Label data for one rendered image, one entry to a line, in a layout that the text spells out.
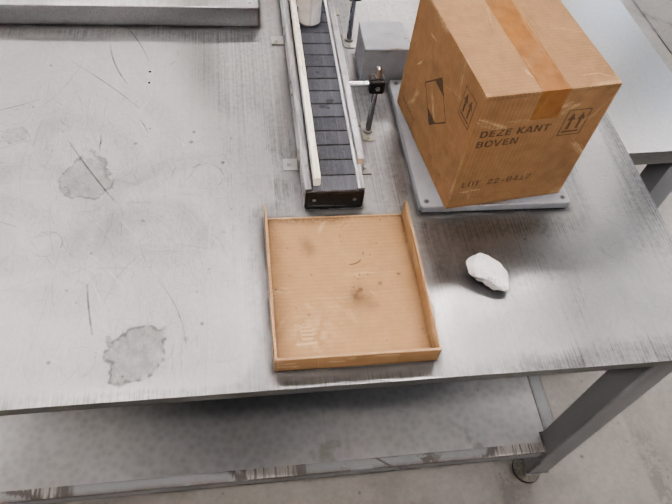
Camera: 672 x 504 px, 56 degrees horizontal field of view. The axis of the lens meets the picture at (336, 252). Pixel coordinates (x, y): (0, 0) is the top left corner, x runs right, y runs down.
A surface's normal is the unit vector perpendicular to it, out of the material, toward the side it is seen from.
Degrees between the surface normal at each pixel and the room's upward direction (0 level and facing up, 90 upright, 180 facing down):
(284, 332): 0
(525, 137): 90
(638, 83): 0
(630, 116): 0
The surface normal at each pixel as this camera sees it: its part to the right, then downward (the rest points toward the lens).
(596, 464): 0.10, -0.58
